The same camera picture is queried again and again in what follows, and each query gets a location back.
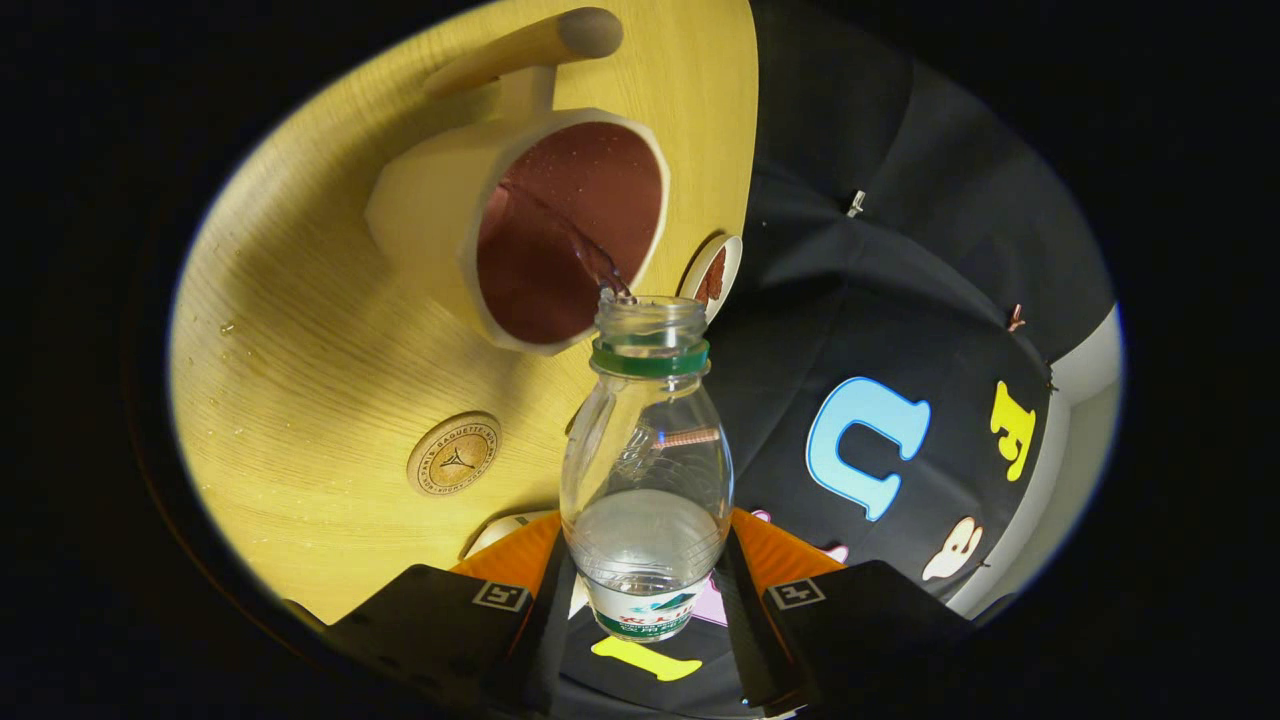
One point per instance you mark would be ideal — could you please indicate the wooden table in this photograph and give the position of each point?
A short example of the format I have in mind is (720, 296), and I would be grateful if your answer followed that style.
(300, 350)

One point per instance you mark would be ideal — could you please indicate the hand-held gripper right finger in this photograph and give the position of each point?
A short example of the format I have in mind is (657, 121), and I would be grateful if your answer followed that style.
(750, 650)

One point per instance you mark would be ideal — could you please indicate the white round plate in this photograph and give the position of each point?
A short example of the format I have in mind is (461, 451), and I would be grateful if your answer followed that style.
(728, 262)

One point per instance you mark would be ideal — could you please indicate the pink striped straw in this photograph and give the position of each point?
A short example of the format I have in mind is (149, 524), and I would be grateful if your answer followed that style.
(692, 438)

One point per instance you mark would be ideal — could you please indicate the clear plastic juice bottle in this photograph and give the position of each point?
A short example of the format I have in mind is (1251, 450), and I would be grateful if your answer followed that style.
(647, 545)

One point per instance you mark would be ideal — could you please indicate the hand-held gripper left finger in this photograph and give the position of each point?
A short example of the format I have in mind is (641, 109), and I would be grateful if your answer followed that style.
(545, 650)

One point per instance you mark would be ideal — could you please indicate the black backdrop cloth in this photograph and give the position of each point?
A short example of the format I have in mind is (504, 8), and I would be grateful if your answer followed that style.
(850, 280)

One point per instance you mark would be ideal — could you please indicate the round wooden coaster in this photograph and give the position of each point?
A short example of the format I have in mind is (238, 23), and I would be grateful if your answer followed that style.
(454, 455)

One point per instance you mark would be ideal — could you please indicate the brown sausage piece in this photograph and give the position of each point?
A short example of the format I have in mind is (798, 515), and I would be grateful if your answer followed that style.
(714, 278)

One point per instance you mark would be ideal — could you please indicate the pink clip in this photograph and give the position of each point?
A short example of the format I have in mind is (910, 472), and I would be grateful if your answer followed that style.
(1016, 318)

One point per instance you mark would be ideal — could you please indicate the silver clip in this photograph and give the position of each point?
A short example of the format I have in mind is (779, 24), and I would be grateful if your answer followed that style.
(856, 203)

